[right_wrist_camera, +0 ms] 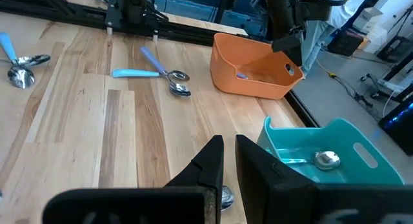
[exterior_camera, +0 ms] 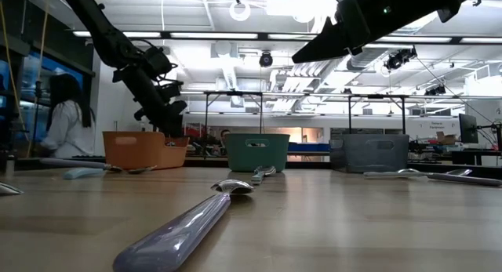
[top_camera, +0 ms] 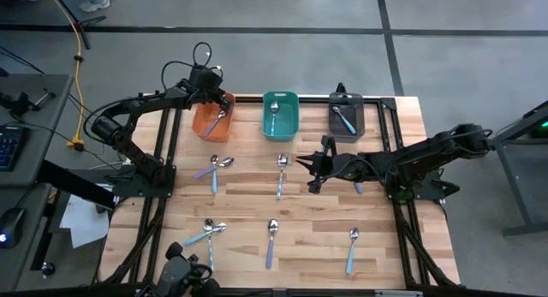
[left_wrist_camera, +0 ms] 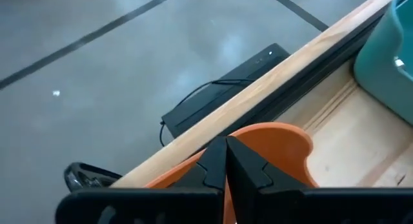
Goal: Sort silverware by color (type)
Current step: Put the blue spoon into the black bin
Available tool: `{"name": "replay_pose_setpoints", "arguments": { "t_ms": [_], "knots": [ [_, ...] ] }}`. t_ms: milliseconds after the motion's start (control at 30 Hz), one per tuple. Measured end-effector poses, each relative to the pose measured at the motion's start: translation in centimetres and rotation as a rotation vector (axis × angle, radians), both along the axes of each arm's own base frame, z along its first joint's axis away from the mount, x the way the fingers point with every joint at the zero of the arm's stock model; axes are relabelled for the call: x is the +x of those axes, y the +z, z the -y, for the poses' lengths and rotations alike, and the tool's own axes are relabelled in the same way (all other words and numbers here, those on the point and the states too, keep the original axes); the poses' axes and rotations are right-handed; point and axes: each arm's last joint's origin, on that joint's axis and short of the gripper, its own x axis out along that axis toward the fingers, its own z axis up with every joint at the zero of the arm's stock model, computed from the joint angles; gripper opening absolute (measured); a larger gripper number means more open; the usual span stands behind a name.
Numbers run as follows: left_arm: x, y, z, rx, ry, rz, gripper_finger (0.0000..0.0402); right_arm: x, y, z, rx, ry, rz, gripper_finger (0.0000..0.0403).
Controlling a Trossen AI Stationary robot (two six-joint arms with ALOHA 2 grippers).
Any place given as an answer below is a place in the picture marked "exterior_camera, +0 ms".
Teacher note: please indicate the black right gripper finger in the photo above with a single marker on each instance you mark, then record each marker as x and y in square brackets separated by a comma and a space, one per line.
[329, 40]

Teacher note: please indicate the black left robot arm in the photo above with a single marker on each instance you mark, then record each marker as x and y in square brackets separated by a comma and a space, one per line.
[102, 33]

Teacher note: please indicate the orange plastic bin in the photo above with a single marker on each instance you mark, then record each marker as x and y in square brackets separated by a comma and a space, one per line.
[137, 154]

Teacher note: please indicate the person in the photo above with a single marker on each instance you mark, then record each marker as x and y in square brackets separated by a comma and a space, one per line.
[66, 127]
[224, 135]

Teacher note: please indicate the overhead beam with light strips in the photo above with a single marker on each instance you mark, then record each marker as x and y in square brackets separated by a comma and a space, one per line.
[215, 35]

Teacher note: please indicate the teal plastic bin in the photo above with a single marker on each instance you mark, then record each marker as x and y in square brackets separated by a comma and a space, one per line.
[266, 158]

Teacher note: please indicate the grey plastic bin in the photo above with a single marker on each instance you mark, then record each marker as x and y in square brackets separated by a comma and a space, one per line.
[368, 158]

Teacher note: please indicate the black computer monitor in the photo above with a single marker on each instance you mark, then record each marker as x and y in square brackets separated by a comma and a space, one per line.
[467, 129]

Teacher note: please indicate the brown cardboard box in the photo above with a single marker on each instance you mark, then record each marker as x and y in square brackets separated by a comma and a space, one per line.
[447, 138]

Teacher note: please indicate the black ceiling mounted camera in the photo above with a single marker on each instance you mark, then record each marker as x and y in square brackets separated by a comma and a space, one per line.
[398, 60]

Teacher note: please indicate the black overhead camera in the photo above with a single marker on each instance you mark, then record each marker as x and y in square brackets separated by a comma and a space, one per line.
[266, 60]

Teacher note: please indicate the black background rig frame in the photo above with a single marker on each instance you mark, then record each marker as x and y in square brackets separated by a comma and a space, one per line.
[235, 93]
[376, 96]

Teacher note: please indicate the black aluminium table frame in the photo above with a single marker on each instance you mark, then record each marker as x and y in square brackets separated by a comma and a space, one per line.
[204, 162]

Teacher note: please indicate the small grey metal post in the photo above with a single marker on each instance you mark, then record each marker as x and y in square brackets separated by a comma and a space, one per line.
[9, 166]

